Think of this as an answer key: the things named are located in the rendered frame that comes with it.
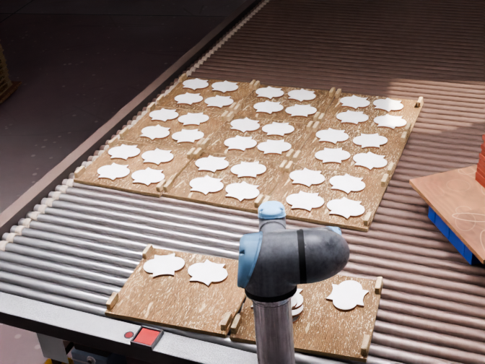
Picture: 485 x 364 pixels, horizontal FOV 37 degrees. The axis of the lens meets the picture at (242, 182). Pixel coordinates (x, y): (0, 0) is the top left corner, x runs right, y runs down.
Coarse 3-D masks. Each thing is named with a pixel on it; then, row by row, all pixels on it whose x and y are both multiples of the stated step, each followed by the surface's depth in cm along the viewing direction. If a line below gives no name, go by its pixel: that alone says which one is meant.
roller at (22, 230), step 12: (12, 228) 278; (24, 228) 277; (48, 240) 272; (60, 240) 270; (72, 240) 269; (84, 240) 268; (108, 252) 263; (120, 252) 261; (132, 252) 260; (384, 300) 228; (396, 312) 226; (408, 312) 224; (420, 312) 223; (432, 312) 222; (444, 312) 222; (456, 324) 219; (468, 324) 218; (480, 324) 217
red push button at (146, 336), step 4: (140, 332) 223; (144, 332) 223; (148, 332) 223; (152, 332) 222; (156, 332) 222; (140, 336) 221; (144, 336) 221; (148, 336) 221; (152, 336) 221; (156, 336) 221; (136, 340) 220; (140, 340) 220; (144, 340) 220; (148, 340) 220; (152, 340) 219
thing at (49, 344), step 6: (42, 336) 238; (48, 336) 237; (42, 342) 240; (48, 342) 239; (54, 342) 237; (60, 342) 236; (42, 348) 242; (48, 348) 241; (54, 348) 239; (60, 348) 238; (48, 354) 242; (54, 354) 241; (60, 354) 240; (60, 360) 242; (66, 360) 240
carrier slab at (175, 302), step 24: (192, 264) 248; (144, 288) 239; (168, 288) 238; (192, 288) 238; (216, 288) 237; (240, 288) 236; (120, 312) 230; (144, 312) 229; (168, 312) 229; (192, 312) 228; (216, 312) 227; (216, 336) 220
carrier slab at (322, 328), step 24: (312, 288) 233; (240, 312) 226; (312, 312) 224; (336, 312) 223; (360, 312) 222; (240, 336) 217; (312, 336) 215; (336, 336) 214; (360, 336) 213; (360, 360) 207
